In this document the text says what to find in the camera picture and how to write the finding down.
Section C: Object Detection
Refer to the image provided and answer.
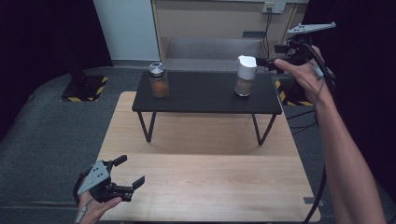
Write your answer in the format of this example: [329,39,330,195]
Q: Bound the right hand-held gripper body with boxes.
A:
[274,21,337,68]

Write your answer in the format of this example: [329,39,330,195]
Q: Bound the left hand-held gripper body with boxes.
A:
[74,159,135,205]

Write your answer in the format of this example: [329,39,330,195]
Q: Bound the white lid spice jar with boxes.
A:
[233,54,259,98]

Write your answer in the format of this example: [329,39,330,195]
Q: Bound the black shelf with metal legs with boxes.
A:
[131,70,284,147]

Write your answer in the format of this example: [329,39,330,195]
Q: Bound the silver lid spice jar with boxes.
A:
[148,62,170,99]

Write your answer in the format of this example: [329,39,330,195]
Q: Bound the person's left hand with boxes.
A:
[76,189,123,224]

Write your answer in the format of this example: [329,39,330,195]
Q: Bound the person's right hand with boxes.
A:
[274,45,334,105]

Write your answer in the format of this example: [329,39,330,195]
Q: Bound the black stand with striped base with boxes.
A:
[60,54,110,104]
[275,78,316,107]

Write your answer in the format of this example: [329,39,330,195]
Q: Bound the black curtain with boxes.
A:
[303,0,396,195]
[0,0,114,141]

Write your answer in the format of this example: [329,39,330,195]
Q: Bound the grey tape strip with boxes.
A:
[303,196,325,205]

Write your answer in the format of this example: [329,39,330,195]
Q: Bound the black cable from wall socket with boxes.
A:
[262,8,275,60]

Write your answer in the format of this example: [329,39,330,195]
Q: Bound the left hand-held gripper black cable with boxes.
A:
[72,169,94,207]

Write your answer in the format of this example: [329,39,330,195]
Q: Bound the hand-held gripper black cable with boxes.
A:
[72,169,94,207]
[298,41,336,224]

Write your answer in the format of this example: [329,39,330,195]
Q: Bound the white wall socket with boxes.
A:
[262,1,286,14]

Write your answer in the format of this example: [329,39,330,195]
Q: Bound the black floor cables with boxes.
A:
[284,105,319,135]

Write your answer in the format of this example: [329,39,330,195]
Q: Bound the white wall panel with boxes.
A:
[92,0,162,62]

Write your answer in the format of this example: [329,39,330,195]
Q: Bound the right hand-held gripper black cable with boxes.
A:
[298,41,336,224]

